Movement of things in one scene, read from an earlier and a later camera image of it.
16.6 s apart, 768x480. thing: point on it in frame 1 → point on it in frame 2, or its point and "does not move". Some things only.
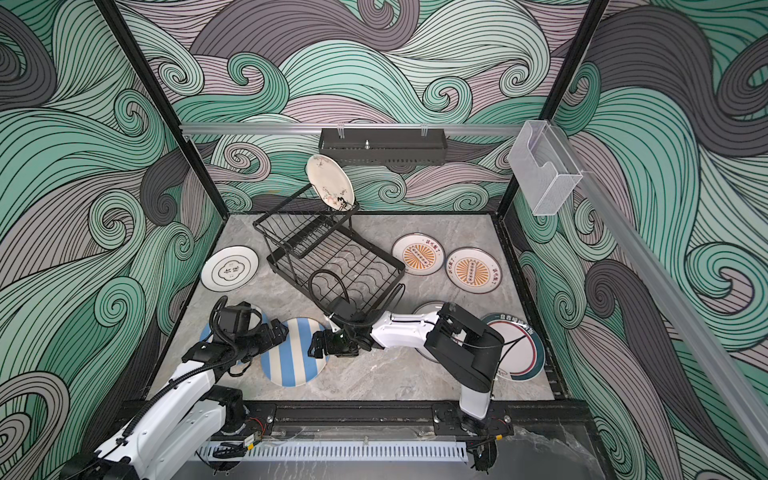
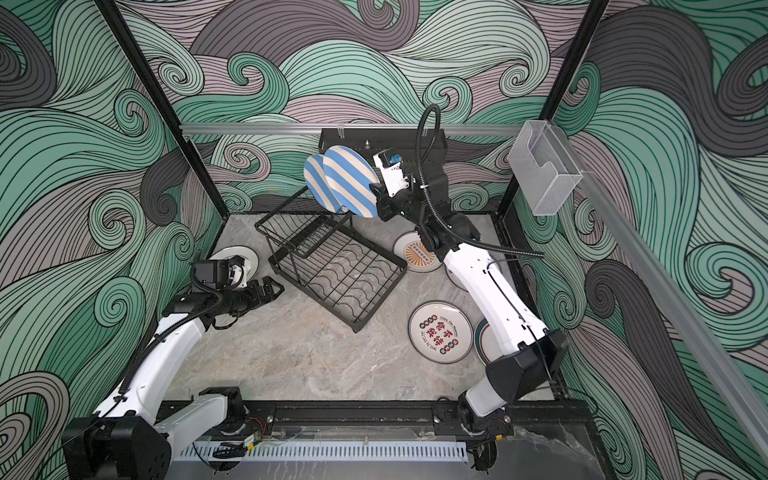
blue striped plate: [288, 363] → [317, 186]
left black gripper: [268, 340] → [258, 299]
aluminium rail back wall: [351, 129] does not move
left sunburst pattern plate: [420, 253] does not move
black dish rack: [311, 242] does not move
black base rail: [510, 418] does not move
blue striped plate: [256, 318] → [350, 177]
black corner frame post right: [577, 47] does not move
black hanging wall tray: [385, 147] does not move
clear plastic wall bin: [544, 168] does not move
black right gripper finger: [317, 343] → [385, 208]
